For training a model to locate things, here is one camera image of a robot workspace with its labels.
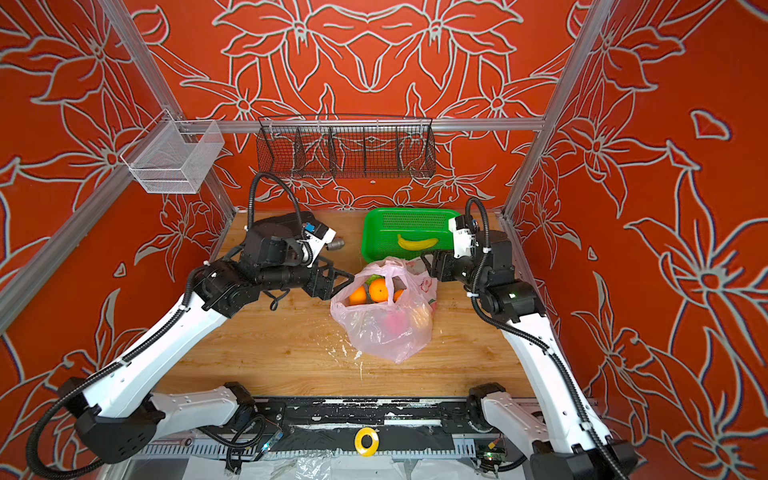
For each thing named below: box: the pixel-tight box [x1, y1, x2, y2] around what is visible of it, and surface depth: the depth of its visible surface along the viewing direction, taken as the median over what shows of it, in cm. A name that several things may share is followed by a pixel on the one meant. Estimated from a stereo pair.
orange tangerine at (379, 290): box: [369, 278, 389, 302], surface depth 87 cm
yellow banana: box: [397, 234, 439, 251], surface depth 109 cm
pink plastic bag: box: [330, 257, 439, 364], surface depth 81 cm
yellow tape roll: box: [354, 427, 380, 457], surface depth 70 cm
